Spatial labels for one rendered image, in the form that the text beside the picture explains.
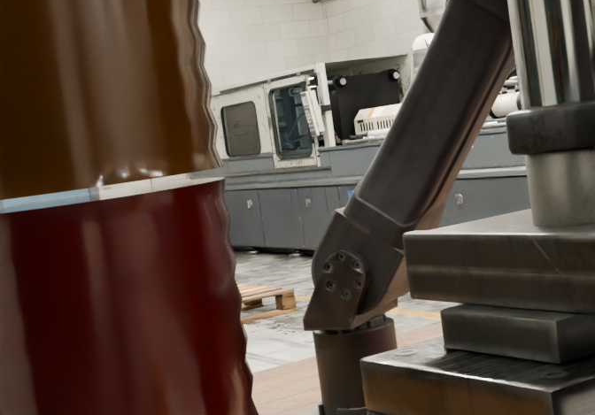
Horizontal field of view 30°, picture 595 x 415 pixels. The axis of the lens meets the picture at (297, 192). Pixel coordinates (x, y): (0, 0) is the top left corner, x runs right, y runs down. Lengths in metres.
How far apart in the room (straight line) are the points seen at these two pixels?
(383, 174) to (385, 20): 11.22
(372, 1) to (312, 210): 3.23
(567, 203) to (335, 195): 8.96
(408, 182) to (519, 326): 0.40
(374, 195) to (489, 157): 6.84
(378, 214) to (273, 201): 9.59
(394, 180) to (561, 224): 0.38
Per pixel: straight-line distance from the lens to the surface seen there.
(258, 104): 10.44
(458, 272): 0.42
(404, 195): 0.78
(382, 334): 0.83
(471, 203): 7.83
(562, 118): 0.40
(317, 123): 9.27
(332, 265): 0.80
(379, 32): 12.11
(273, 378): 1.05
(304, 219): 9.89
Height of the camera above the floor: 1.12
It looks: 3 degrees down
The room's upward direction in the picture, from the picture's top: 8 degrees counter-clockwise
